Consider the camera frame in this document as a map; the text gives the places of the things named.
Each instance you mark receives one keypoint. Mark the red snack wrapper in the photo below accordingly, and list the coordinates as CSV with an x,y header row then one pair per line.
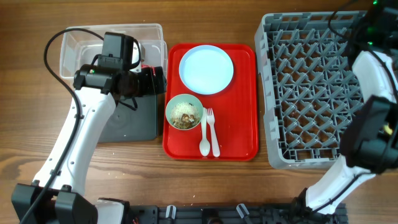
x,y
147,66

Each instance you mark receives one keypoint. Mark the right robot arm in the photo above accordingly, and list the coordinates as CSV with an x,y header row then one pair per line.
x,y
369,144

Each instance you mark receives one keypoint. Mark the clear plastic bin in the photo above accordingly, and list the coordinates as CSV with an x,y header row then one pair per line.
x,y
79,48

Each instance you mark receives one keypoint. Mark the light blue plate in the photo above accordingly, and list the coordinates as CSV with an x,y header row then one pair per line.
x,y
206,69

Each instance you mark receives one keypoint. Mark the green bowl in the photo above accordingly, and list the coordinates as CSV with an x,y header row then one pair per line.
x,y
180,99

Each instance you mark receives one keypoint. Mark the rice and food leftovers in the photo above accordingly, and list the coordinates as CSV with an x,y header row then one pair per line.
x,y
184,116

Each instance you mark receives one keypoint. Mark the white plastic fork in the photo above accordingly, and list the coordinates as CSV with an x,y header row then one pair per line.
x,y
214,140

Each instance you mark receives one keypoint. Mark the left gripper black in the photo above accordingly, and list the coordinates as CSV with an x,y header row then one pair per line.
x,y
150,88

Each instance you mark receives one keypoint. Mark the red plastic tray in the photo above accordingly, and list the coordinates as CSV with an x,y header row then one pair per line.
x,y
235,109

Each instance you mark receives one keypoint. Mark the grey dishwasher rack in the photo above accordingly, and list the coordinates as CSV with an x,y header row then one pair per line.
x,y
310,93

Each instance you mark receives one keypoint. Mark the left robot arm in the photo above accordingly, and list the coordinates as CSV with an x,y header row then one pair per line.
x,y
56,192

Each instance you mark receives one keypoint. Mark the white plastic spoon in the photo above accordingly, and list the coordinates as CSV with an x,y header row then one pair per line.
x,y
204,145

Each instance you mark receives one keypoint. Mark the black tray bin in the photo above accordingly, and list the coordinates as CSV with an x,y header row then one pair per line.
x,y
128,125

